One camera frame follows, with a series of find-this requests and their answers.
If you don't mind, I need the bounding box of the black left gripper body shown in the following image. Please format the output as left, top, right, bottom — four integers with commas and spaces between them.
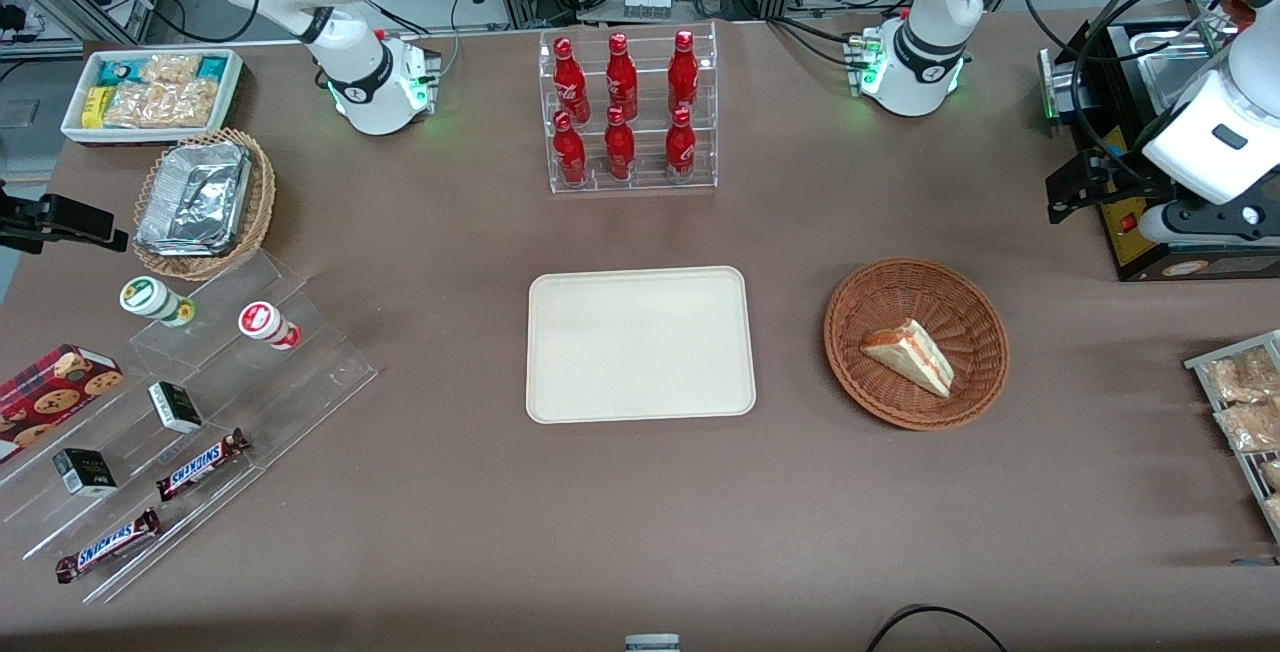
1095, 164, 1177, 209

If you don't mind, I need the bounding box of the triangular sandwich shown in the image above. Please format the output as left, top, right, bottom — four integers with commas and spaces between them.
860, 318, 956, 400

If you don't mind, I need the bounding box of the round brown wicker basket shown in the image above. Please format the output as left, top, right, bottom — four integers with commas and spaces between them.
823, 257, 1010, 432

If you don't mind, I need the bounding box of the cream plastic tray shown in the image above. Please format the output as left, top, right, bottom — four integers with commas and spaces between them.
526, 266, 758, 426

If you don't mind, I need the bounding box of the light wicker basket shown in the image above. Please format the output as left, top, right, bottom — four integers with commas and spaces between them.
131, 127, 277, 282

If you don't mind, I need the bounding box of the aluminium foil tray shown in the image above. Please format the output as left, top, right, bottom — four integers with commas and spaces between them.
136, 141, 252, 258

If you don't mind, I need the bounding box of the black food warmer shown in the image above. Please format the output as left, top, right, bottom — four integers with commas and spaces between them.
1039, 0, 1280, 283

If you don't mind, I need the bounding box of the steel warmer pan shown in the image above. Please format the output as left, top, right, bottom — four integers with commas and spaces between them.
1135, 27, 1233, 115

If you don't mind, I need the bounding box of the red cola bottle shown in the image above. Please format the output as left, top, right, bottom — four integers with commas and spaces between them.
605, 33, 640, 122
552, 111, 589, 187
603, 106, 637, 182
664, 107, 698, 184
553, 37, 592, 124
667, 30, 701, 114

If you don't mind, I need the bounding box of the clear acrylic bottle rack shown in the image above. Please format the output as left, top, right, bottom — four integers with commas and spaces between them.
538, 21, 719, 196

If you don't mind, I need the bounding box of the clear acrylic stepped shelf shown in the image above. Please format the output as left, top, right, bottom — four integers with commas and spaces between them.
0, 249, 380, 606

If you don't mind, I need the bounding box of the red lid yogurt cup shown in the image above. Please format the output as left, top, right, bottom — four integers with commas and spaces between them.
237, 301, 302, 351

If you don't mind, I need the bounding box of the clear cracker bag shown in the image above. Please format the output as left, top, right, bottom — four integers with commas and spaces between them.
103, 80, 219, 130
142, 53, 203, 85

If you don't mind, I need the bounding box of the snickers bar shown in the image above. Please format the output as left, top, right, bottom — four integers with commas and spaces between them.
155, 428, 252, 503
54, 508, 163, 585

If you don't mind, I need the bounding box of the small dark green box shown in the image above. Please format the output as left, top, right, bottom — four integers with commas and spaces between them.
147, 380, 205, 435
52, 447, 119, 497

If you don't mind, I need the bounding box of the green lid yogurt cup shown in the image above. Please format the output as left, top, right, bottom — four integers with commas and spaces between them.
119, 275, 197, 328

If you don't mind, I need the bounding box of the white snack bin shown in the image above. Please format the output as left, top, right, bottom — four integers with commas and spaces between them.
60, 48, 245, 147

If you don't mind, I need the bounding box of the red plaid cookie box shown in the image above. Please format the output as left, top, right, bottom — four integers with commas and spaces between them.
0, 343, 125, 464

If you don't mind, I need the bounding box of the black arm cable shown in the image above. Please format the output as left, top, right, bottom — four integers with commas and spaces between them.
1020, 0, 1236, 195

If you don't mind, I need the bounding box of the grey wire rack tray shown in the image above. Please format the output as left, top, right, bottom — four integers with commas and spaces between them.
1184, 329, 1280, 544

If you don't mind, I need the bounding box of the black floor cable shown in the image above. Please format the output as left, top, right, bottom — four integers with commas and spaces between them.
864, 605, 1012, 652

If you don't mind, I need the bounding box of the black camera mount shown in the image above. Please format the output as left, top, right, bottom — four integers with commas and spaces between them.
0, 181, 130, 256

